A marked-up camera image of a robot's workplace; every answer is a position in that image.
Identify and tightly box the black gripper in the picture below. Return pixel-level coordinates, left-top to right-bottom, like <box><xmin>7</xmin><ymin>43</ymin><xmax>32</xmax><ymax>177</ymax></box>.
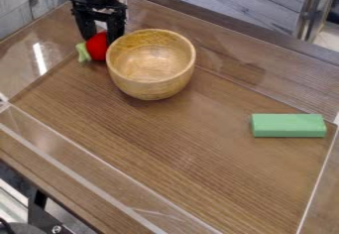
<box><xmin>73</xmin><ymin>0</ymin><xmax>127</xmax><ymax>44</ymax></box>

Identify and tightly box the red plush fruit green stem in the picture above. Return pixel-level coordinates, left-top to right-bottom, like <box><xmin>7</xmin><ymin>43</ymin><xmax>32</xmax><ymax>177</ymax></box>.
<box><xmin>77</xmin><ymin>31</ymin><xmax>109</xmax><ymax>62</ymax></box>

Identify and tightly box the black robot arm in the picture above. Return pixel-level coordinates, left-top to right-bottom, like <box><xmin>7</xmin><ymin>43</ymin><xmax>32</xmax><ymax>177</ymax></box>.
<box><xmin>73</xmin><ymin>0</ymin><xmax>127</xmax><ymax>44</ymax></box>

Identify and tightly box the wooden bowl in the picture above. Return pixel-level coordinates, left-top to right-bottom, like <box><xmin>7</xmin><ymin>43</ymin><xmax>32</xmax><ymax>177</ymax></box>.
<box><xmin>106</xmin><ymin>29</ymin><xmax>197</xmax><ymax>100</ymax></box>

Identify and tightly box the metal table leg background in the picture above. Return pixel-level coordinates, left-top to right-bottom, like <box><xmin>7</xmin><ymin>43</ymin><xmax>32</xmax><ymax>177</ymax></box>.
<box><xmin>295</xmin><ymin>0</ymin><xmax>334</xmax><ymax>43</ymax></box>

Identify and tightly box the green rectangular block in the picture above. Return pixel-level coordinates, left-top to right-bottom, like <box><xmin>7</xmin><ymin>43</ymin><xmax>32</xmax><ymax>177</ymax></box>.
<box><xmin>251</xmin><ymin>114</ymin><xmax>327</xmax><ymax>138</ymax></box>

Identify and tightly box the clear acrylic corner bracket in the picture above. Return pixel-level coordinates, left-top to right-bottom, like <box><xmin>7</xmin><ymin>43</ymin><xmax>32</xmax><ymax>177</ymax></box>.
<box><xmin>95</xmin><ymin>0</ymin><xmax>129</xmax><ymax>30</ymax></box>

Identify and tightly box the clear acrylic tray wall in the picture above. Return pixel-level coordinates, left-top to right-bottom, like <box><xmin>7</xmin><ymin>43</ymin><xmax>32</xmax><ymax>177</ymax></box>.
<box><xmin>0</xmin><ymin>95</ymin><xmax>222</xmax><ymax>234</ymax></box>

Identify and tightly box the black table leg bracket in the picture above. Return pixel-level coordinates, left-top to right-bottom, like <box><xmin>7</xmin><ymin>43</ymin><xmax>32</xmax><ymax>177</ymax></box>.
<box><xmin>28</xmin><ymin>190</ymin><xmax>75</xmax><ymax>234</ymax></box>

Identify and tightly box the black cable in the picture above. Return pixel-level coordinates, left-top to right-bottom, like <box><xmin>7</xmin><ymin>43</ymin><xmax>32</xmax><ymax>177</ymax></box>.
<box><xmin>0</xmin><ymin>216</ymin><xmax>19</xmax><ymax>234</ymax></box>

